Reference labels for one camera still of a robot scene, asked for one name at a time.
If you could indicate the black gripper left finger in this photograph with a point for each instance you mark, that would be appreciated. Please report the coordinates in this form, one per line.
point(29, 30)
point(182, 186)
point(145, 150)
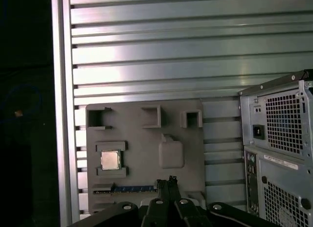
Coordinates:
point(159, 212)

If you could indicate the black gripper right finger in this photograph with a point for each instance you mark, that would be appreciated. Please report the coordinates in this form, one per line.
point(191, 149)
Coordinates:
point(188, 212)

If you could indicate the silver CPU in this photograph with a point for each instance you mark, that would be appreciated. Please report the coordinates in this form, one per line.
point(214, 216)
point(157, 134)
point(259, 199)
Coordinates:
point(112, 159)

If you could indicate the RAM stick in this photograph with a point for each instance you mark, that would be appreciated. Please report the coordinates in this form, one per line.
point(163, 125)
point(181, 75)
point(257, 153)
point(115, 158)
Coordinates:
point(132, 188)

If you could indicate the grey parts rack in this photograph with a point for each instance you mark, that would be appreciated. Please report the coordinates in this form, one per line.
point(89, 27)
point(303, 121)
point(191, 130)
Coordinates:
point(141, 163)

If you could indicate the grey power supply unit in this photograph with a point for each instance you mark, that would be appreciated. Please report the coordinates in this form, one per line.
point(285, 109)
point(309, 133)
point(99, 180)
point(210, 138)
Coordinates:
point(256, 114)

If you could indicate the black PC case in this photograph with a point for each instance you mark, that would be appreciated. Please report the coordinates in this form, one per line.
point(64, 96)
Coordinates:
point(249, 104)

